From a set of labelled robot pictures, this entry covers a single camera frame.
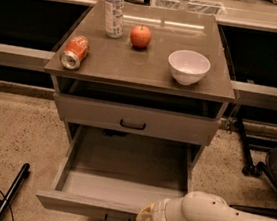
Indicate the red soda can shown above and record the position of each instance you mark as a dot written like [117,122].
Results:
[75,52]

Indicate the metal railing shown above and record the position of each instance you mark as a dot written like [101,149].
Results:
[256,15]

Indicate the grey top drawer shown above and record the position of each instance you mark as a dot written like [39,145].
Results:
[135,119]

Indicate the black table leg with caster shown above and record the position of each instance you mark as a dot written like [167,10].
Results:
[249,168]

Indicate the grey drawer cabinet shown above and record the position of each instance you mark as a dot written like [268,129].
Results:
[114,71]

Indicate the red apple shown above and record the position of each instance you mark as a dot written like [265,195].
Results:
[140,36]

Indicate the clear plastic water bottle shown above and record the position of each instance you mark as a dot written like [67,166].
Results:
[114,17]

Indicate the white bowl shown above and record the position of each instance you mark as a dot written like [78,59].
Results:
[188,67]

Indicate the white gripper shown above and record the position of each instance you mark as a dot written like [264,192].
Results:
[158,215]

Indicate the grey drawer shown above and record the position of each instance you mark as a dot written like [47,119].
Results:
[112,175]
[135,119]

